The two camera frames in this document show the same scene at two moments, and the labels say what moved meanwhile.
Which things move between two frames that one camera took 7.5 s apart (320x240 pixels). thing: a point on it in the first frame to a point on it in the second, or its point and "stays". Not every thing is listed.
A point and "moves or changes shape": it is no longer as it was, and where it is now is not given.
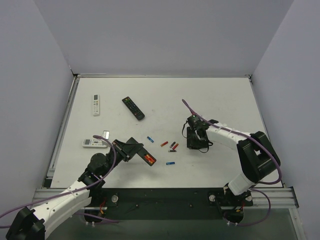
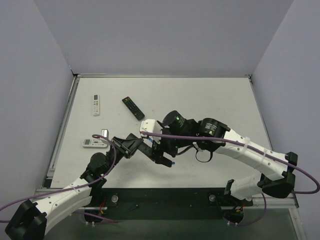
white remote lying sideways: [93, 143] stays
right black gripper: [195, 135] to [160, 154]
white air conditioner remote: [96, 105] stays
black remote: [143, 151] moves or changes shape
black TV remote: [133, 108] stays
